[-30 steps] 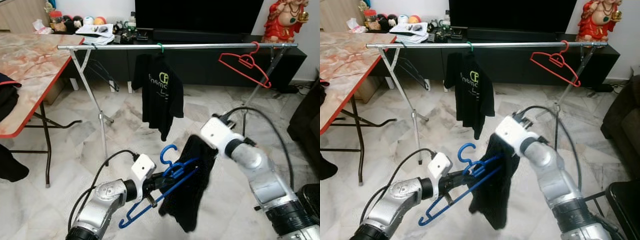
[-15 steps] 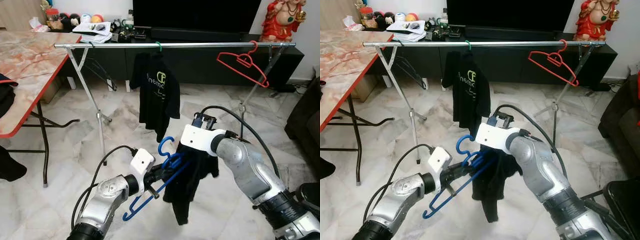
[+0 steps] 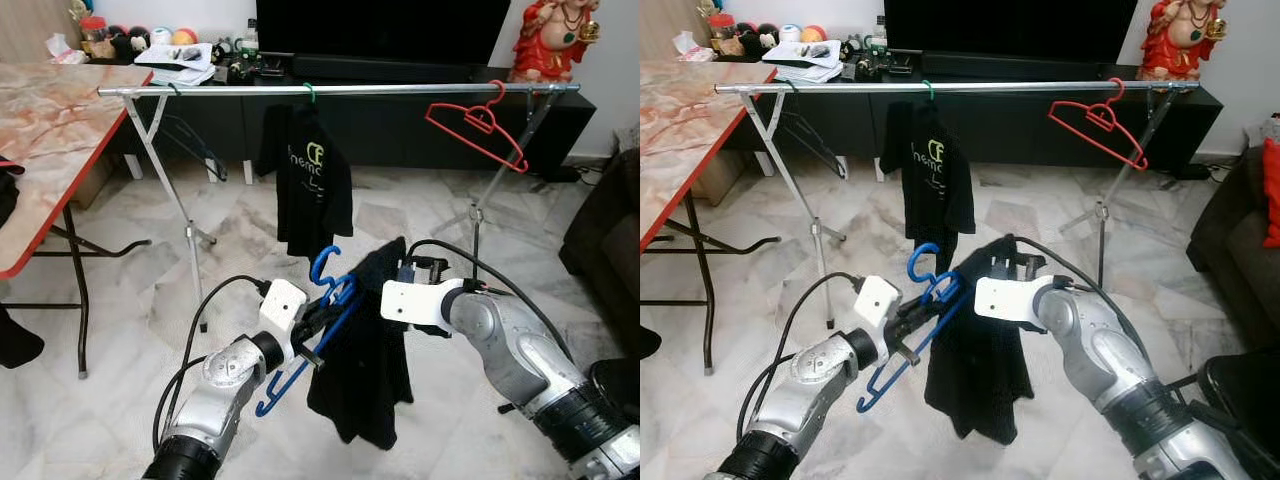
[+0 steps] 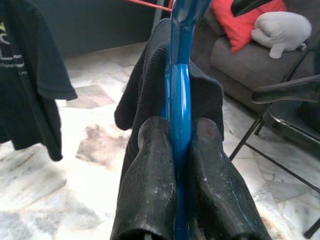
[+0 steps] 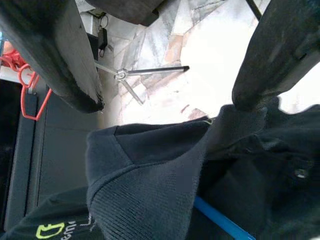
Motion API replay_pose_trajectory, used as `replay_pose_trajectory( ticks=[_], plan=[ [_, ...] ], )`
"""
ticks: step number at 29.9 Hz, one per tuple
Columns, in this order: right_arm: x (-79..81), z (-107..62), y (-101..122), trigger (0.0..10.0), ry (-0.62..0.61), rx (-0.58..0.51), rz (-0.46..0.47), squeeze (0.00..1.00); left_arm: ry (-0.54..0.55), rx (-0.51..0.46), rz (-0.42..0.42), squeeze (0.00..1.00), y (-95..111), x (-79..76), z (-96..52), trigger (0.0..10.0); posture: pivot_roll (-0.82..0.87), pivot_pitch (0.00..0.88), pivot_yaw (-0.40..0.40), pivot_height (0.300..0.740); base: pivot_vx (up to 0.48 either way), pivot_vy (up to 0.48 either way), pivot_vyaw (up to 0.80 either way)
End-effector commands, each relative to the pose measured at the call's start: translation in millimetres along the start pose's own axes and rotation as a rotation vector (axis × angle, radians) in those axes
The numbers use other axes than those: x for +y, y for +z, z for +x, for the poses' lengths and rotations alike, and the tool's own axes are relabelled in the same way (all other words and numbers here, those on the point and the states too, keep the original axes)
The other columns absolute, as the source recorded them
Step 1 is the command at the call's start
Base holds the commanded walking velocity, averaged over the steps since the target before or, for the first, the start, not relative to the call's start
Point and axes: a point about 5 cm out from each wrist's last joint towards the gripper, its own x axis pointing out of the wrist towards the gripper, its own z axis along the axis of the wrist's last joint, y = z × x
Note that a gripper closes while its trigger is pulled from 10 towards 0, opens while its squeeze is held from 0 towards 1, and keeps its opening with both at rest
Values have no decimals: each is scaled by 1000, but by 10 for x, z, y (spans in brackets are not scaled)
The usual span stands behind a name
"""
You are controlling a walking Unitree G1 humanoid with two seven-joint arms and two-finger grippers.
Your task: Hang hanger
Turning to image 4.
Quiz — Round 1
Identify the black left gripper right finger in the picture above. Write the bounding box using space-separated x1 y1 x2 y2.
188 117 274 240

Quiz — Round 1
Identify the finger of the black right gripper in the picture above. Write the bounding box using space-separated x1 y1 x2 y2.
231 0 273 17

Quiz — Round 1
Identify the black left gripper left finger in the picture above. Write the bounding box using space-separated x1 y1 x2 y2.
109 116 176 240

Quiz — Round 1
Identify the blue plastic hanger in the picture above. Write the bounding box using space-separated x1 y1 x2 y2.
159 0 212 240

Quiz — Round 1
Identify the dark navy knit shirt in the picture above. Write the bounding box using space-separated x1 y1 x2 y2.
109 18 226 240

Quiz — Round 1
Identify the red plastic hanger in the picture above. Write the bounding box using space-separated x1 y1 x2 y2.
123 0 176 12

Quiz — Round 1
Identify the red cushion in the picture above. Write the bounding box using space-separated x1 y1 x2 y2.
209 0 288 54

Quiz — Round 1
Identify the grey seal plush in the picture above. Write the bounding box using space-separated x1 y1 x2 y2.
251 11 313 60

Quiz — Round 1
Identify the dark brown sofa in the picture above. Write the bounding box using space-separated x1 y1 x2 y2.
189 0 320 109

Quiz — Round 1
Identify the black folding chair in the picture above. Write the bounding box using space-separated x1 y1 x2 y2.
228 42 320 240

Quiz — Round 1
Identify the black tv cabinet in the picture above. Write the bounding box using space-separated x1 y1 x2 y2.
37 0 174 58

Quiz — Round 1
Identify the black printed T-shirt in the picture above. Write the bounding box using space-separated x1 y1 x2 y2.
0 0 79 162

